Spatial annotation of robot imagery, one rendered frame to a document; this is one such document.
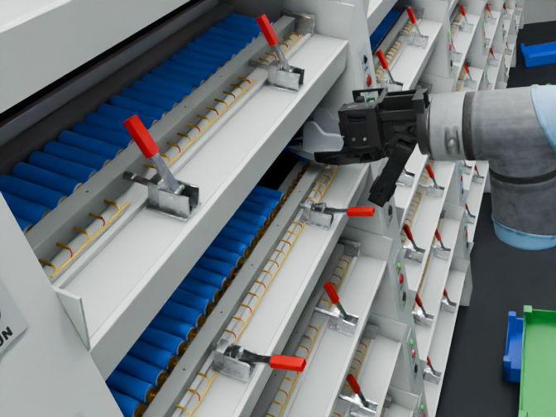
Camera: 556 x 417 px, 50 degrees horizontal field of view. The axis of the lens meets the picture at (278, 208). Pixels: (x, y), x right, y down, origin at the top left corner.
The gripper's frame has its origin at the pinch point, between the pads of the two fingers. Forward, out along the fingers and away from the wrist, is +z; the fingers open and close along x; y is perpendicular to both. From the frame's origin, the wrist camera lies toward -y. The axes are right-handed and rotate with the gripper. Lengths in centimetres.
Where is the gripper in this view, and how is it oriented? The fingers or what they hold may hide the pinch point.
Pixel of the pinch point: (300, 148)
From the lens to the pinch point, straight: 90.0
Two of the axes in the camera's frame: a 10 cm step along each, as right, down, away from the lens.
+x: -3.8, 5.5, -7.5
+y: -2.5, -8.4, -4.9
